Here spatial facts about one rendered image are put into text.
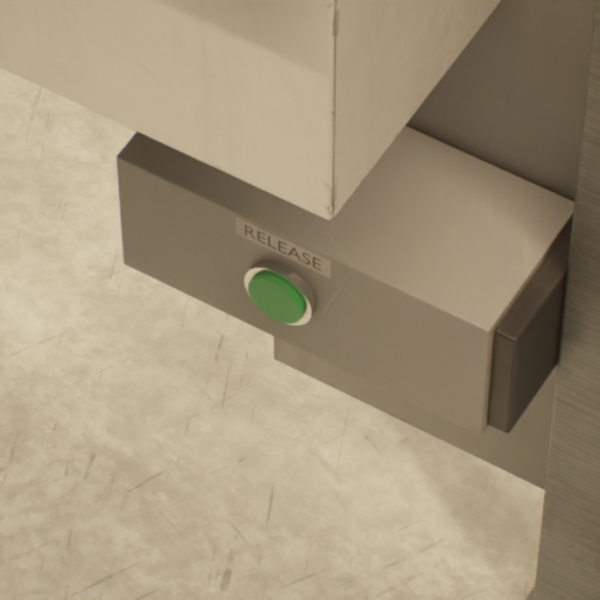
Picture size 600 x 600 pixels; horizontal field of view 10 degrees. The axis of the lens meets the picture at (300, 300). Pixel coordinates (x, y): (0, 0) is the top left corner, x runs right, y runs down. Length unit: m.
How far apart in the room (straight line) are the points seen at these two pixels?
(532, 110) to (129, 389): 1.46
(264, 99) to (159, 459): 1.61
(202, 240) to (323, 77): 0.30
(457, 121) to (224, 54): 0.26
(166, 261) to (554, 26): 0.24
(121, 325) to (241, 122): 1.67
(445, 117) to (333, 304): 0.10
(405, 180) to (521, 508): 1.35
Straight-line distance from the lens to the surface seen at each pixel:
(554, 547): 1.64
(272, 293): 1.50
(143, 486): 2.84
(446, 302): 1.46
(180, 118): 1.31
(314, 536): 2.81
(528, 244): 1.48
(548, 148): 1.48
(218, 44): 1.26
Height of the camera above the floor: 2.34
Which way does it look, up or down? 52 degrees down
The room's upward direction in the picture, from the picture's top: straight up
